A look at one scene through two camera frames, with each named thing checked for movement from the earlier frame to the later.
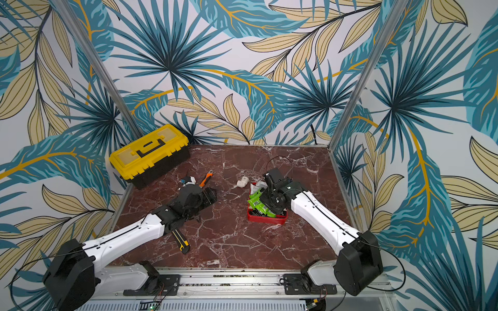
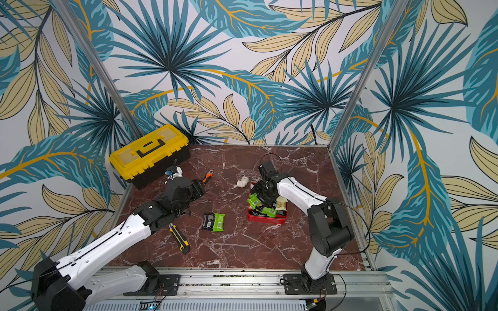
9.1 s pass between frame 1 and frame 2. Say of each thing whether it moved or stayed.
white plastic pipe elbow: stayed
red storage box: stayed
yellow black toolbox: stayed
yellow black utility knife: stayed
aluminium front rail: stayed
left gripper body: moved
